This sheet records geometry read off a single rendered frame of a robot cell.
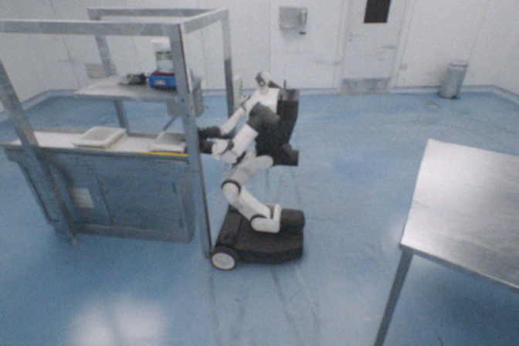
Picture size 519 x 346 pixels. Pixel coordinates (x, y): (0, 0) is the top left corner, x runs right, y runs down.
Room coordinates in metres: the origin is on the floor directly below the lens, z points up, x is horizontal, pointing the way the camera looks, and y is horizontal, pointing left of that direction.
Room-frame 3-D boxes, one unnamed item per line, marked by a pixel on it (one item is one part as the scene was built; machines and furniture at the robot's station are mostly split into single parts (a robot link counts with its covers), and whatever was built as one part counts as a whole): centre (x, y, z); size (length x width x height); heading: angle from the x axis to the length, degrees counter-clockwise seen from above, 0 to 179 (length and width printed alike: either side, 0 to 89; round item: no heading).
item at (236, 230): (1.65, 0.00, 0.19); 0.64 x 0.52 x 0.33; 82
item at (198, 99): (1.85, 0.51, 1.14); 0.22 x 0.11 x 0.20; 82
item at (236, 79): (2.55, 0.21, 0.97); 0.17 x 0.06 x 0.26; 172
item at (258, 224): (1.65, -0.03, 0.28); 0.21 x 0.20 x 0.13; 82
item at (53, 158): (1.82, 1.10, 0.77); 1.30 x 0.29 x 0.10; 82
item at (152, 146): (1.74, 0.60, 0.89); 0.25 x 0.24 x 0.02; 172
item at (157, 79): (1.77, 0.54, 1.31); 0.21 x 0.20 x 0.09; 172
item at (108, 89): (1.75, 0.73, 1.25); 0.62 x 0.38 x 0.04; 82
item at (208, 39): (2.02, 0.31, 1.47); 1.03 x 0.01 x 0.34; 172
